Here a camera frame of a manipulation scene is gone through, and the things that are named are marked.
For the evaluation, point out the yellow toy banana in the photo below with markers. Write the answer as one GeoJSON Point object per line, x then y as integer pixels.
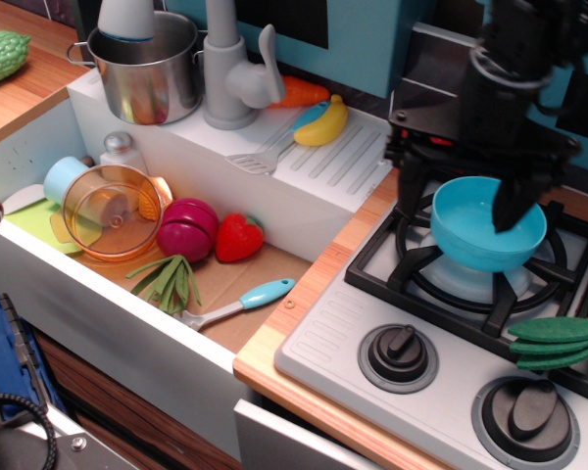
{"type": "Point", "coordinates": [327, 127]}

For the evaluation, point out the green cutting board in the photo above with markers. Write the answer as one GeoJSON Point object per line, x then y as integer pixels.
{"type": "Point", "coordinates": [44, 221]}

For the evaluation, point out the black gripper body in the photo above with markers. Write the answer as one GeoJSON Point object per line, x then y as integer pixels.
{"type": "Point", "coordinates": [486, 127]}

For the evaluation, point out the transparent orange plastic pot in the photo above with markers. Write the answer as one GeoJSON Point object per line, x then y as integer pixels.
{"type": "Point", "coordinates": [100, 210]}

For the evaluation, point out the grey toy faucet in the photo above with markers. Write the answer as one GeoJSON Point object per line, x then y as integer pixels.
{"type": "Point", "coordinates": [236, 88]}

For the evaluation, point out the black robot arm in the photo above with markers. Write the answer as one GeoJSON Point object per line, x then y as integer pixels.
{"type": "Point", "coordinates": [555, 29]}

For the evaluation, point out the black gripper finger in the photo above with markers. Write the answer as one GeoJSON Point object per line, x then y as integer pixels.
{"type": "Point", "coordinates": [514, 198]}
{"type": "Point", "coordinates": [414, 173]}

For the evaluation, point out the blue handled toy utensil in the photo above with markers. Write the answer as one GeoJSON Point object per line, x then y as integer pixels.
{"type": "Point", "coordinates": [259, 296]}

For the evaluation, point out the red toy strawberry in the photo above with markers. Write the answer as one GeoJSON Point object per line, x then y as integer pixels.
{"type": "Point", "coordinates": [239, 237]}

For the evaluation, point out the black stove knob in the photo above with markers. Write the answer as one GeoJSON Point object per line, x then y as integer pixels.
{"type": "Point", "coordinates": [525, 424]}
{"type": "Point", "coordinates": [398, 359]}

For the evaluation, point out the grey toy spatula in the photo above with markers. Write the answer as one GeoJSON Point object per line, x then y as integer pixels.
{"type": "Point", "coordinates": [264, 162]}

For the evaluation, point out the white salt shaker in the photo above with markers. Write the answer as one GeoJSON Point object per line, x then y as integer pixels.
{"type": "Point", "coordinates": [119, 150]}

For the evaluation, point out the stainless steel pot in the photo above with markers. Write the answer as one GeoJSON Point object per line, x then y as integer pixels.
{"type": "Point", "coordinates": [152, 82]}

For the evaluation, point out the magenta toy fruit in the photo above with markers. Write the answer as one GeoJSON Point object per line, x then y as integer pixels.
{"type": "Point", "coordinates": [189, 228]}

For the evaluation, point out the left black stove knob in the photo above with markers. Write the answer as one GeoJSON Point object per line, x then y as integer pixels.
{"type": "Point", "coordinates": [398, 359]}

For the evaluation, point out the orange toy carrot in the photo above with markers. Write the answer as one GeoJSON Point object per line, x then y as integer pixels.
{"type": "Point", "coordinates": [301, 93]}

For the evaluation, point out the green felt vegetable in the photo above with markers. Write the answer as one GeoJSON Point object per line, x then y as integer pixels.
{"type": "Point", "coordinates": [550, 343]}

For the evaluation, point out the grey toy stove top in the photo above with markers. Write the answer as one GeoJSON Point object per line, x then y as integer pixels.
{"type": "Point", "coordinates": [322, 353]}

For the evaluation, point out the blue plastic bowl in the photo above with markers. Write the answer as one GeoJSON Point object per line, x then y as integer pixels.
{"type": "Point", "coordinates": [461, 223]}

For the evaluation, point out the light blue toy cup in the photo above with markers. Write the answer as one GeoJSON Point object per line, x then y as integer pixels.
{"type": "Point", "coordinates": [60, 177]}

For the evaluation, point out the green toy bitter gourd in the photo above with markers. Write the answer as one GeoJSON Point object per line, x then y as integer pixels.
{"type": "Point", "coordinates": [14, 49]}

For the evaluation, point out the black stove grate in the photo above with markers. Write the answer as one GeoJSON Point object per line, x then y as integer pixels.
{"type": "Point", "coordinates": [467, 313]}

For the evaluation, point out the right black stove knob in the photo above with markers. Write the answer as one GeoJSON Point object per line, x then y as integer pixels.
{"type": "Point", "coordinates": [525, 424]}

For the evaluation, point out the green felt leaves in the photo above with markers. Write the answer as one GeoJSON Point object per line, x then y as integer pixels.
{"type": "Point", "coordinates": [167, 283]}

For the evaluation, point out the white blue bottle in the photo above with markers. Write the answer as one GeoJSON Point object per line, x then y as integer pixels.
{"type": "Point", "coordinates": [127, 20]}

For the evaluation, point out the yellow toy corn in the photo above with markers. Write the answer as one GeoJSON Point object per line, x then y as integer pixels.
{"type": "Point", "coordinates": [148, 201]}

